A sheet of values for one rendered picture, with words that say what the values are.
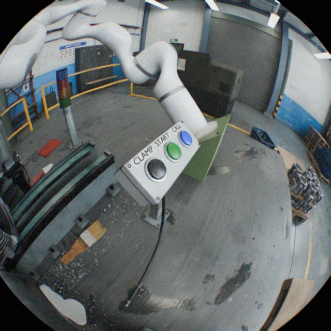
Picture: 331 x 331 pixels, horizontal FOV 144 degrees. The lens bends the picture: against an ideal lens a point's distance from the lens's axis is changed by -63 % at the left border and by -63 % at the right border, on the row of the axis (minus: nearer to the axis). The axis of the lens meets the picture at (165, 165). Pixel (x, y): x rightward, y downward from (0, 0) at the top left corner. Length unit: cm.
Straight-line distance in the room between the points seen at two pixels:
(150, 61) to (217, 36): 637
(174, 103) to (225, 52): 619
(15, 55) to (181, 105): 51
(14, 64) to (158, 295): 54
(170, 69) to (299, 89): 678
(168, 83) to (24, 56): 46
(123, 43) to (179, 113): 35
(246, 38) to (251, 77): 193
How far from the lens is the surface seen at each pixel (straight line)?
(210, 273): 45
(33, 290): 29
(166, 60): 53
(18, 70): 24
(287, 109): 698
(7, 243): 41
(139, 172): 19
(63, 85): 66
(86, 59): 570
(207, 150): 47
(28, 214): 52
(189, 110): 51
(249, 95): 656
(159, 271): 41
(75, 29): 62
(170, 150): 22
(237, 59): 656
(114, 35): 56
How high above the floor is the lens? 121
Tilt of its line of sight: 44 degrees down
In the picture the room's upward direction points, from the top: 8 degrees clockwise
